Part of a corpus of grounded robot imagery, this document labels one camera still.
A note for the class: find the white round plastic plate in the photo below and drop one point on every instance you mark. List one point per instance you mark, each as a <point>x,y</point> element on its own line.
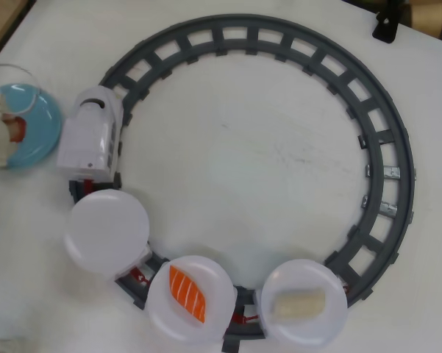
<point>106,231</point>
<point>298,331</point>
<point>162,309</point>

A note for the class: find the orange salmon sushi toy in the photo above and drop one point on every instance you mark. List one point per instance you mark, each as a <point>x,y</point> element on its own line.
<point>187,294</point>

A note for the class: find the brown cardboard object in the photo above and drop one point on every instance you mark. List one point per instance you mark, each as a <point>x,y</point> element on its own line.
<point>426,14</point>

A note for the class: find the pale white sushi toy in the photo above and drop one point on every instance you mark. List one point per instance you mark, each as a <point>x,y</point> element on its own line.
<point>298,303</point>

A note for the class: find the silver tape patch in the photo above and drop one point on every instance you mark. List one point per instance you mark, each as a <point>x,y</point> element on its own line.
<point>388,208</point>
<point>391,173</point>

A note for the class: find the light wooden furniture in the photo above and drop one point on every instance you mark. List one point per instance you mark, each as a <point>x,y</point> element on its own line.
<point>0,22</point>

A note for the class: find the grey circular toy train track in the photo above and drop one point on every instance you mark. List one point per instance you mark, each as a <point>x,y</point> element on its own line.
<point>217,36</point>

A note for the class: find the blue round ceramic dish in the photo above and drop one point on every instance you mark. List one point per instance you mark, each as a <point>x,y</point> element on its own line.
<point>40,125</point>

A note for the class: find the black table clamp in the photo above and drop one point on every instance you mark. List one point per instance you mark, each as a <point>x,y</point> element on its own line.
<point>384,29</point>

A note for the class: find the shrimp sushi toy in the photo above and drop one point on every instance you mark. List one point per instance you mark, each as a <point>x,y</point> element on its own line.
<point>18,128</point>

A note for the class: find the white Shinkansen toy locomotive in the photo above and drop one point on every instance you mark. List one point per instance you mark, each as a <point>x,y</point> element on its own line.
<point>84,139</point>

